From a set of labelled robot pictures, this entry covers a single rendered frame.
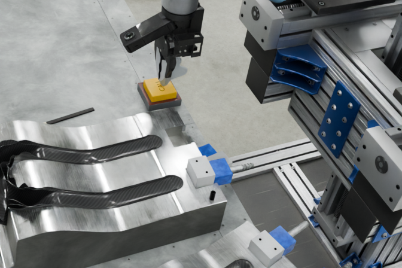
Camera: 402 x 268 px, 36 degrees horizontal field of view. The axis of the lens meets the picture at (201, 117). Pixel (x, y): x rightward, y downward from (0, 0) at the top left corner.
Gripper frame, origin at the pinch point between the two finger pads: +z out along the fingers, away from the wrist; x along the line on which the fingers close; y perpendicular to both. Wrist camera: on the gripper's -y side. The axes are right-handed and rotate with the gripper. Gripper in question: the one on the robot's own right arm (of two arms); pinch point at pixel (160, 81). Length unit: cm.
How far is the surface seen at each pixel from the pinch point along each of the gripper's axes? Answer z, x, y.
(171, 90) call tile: 1.3, -2.3, 1.9
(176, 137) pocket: -1.4, -18.6, -3.8
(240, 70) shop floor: 85, 88, 81
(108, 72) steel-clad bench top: 5.0, 11.6, -8.4
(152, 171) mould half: -3.7, -27.8, -12.7
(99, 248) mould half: 0.1, -38.5, -26.1
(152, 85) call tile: 1.3, 0.4, -1.8
